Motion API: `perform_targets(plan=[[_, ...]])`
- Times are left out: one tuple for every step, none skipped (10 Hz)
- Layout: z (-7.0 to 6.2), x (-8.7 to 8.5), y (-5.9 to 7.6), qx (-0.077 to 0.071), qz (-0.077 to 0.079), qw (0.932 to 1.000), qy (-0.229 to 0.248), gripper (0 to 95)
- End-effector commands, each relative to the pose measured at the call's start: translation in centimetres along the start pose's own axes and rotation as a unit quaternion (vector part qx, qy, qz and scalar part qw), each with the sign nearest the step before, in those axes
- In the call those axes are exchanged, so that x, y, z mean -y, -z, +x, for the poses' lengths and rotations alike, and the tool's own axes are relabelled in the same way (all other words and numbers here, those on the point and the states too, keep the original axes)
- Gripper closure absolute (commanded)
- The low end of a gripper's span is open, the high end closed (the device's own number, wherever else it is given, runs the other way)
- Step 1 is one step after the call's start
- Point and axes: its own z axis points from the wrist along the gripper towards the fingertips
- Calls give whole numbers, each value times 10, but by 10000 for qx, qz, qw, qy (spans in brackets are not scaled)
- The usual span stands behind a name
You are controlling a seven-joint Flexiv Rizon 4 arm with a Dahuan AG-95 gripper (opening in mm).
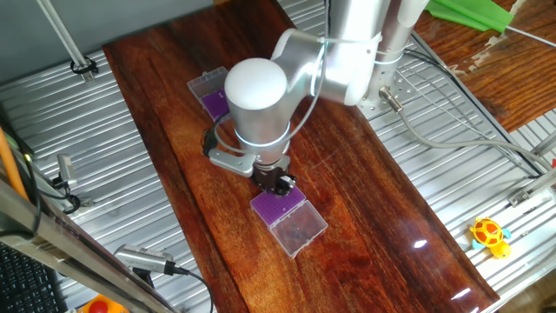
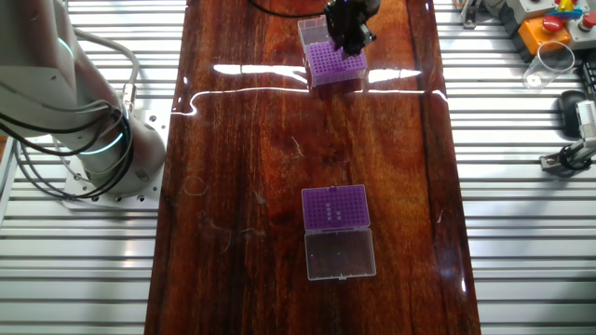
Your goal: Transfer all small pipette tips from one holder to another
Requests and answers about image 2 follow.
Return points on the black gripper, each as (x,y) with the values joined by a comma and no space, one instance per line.
(347,16)

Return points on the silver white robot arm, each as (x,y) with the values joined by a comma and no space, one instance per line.
(37,70)

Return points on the purple pipette tip box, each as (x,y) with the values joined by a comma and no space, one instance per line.
(335,223)
(335,67)

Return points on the grey control box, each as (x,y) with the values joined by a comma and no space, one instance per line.
(531,9)

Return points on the orange emergency stop button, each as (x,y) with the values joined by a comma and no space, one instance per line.
(542,35)

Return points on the clear plastic cup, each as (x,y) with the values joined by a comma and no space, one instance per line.
(549,62)

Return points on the colourful small toy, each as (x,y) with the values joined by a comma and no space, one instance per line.
(567,8)

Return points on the grey box red button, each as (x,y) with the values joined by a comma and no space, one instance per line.
(584,30)

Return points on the black keyboard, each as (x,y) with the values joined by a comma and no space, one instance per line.
(590,79)

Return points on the dark wooden board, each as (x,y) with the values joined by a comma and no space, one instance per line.
(233,279)

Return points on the aluminium corner bracket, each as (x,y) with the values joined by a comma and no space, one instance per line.
(470,14)

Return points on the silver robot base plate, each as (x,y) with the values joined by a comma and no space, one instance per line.
(153,125)

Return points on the silver ribbed camera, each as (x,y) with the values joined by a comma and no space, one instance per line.
(587,116)

